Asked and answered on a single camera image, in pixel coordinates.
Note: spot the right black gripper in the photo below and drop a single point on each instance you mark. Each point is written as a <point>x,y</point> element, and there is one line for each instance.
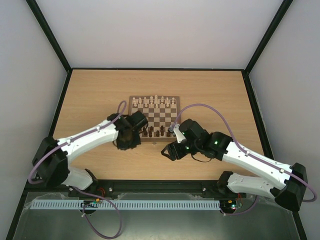
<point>171,152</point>

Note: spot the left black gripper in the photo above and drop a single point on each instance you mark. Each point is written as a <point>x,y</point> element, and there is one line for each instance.
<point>120,145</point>

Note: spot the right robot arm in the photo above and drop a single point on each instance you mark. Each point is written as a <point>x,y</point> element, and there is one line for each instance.
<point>275,180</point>

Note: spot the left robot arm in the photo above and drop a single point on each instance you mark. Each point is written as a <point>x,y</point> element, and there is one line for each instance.
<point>52,161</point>

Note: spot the wooden chess board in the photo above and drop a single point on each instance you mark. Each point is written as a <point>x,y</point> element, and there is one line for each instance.
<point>157,115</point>

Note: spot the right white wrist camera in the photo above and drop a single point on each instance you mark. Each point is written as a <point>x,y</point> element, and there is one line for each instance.
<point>174,129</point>

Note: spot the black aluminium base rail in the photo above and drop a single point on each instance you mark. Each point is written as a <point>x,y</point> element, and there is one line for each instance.
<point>202,188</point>

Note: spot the grey slotted cable duct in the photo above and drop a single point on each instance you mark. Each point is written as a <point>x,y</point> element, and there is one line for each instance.
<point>68,204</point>

